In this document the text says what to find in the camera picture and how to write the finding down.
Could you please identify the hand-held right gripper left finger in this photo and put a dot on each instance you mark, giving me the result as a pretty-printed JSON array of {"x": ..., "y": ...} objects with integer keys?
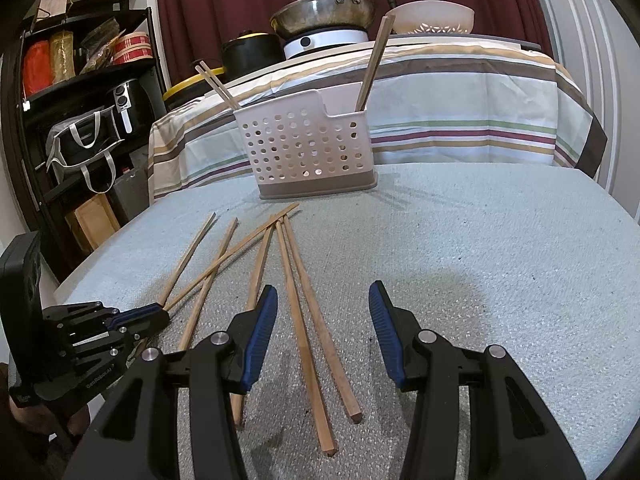
[{"x": 260, "y": 340}]

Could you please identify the pink perforated utensil holder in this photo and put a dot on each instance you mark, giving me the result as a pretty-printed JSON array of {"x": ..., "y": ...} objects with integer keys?
[{"x": 305, "y": 150}]

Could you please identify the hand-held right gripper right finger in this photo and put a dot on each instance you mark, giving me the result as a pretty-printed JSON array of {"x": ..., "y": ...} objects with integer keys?
[{"x": 387, "y": 340}]

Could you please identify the cream colander bowl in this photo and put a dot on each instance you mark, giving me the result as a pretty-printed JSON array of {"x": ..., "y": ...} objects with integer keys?
[{"x": 435, "y": 17}]

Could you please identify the white wardrobe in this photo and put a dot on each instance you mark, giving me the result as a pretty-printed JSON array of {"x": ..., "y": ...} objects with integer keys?
[{"x": 590, "y": 60}]

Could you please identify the red striped round box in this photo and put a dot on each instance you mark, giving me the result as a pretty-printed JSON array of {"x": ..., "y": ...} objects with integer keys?
[{"x": 132, "y": 49}]

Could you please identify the steel wok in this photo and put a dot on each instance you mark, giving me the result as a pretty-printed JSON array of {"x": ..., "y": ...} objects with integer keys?
[{"x": 320, "y": 12}]

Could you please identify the yellow black electric griddle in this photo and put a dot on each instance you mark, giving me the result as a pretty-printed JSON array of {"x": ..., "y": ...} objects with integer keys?
[{"x": 190, "y": 91}]

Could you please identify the red package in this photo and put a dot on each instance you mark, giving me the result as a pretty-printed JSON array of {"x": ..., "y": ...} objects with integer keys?
[{"x": 37, "y": 67}]

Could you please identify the clear snack bag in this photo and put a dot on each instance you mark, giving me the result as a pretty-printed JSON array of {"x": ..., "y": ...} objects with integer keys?
[{"x": 97, "y": 62}]

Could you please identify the dark plastic bag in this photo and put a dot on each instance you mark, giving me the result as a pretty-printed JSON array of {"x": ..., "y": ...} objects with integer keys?
[{"x": 100, "y": 32}]

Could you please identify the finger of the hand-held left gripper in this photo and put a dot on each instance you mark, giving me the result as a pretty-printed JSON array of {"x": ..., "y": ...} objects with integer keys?
[
  {"x": 145, "y": 314},
  {"x": 142, "y": 327}
]

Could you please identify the person's left hand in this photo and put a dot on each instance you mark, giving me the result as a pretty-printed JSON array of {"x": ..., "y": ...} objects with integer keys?
[{"x": 75, "y": 420}]

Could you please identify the black pot yellow lid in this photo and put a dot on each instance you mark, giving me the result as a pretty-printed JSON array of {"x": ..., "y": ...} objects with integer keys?
[{"x": 250, "y": 55}]

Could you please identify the dark red curtain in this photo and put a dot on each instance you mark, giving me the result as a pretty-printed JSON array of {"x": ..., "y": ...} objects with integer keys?
[{"x": 225, "y": 0}]

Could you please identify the grey box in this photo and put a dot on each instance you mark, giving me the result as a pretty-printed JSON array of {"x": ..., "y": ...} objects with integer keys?
[{"x": 130, "y": 195}]

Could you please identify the bunch of wooden chopsticks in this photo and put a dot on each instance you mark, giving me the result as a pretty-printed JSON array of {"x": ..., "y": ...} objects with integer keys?
[{"x": 304, "y": 335}]

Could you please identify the black silver air fryer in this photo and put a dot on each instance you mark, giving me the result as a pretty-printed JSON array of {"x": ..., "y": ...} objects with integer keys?
[{"x": 130, "y": 105}]

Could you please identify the striped tablecloth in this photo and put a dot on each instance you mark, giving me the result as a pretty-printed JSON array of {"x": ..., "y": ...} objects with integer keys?
[{"x": 450, "y": 100}]

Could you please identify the wooden box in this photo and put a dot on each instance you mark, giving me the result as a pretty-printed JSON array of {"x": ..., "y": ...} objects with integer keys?
[{"x": 95, "y": 225}]

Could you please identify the brown paper bag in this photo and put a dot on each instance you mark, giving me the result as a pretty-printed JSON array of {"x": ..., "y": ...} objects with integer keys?
[{"x": 52, "y": 6}]

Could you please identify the white induction cooker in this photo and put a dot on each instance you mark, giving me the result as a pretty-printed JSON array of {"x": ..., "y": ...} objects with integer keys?
[{"x": 325, "y": 42}]

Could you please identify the gold package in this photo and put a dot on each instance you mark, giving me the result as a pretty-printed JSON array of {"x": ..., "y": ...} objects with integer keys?
[{"x": 62, "y": 57}]

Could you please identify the black shelf unit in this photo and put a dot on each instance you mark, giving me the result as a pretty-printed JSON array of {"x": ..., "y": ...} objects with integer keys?
[{"x": 15, "y": 160}]

